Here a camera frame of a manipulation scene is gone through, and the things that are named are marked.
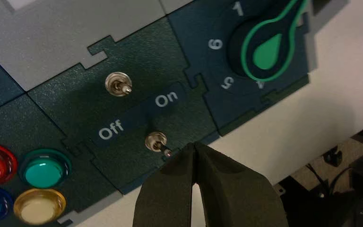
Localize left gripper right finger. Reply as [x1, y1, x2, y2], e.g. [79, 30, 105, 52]
[195, 142, 289, 227]

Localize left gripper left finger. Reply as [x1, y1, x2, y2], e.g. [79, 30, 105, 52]
[133, 142, 198, 227]

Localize metal toggle switch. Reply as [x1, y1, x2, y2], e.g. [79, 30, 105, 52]
[144, 131, 173, 158]
[104, 71, 133, 97]

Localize green push button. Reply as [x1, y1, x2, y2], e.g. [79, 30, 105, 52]
[18, 148, 73, 190]

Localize yellow push button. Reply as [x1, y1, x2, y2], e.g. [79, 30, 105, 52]
[13, 188, 67, 226]

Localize black green rotary knob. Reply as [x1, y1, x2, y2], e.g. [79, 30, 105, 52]
[226, 0, 311, 83]

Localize dark modular control box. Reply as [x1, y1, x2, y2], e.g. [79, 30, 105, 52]
[0, 0, 350, 227]

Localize thin black cable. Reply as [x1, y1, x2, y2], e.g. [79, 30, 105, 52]
[305, 163, 357, 201]

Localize small black bracket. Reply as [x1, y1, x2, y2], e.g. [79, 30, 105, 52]
[322, 145, 343, 166]

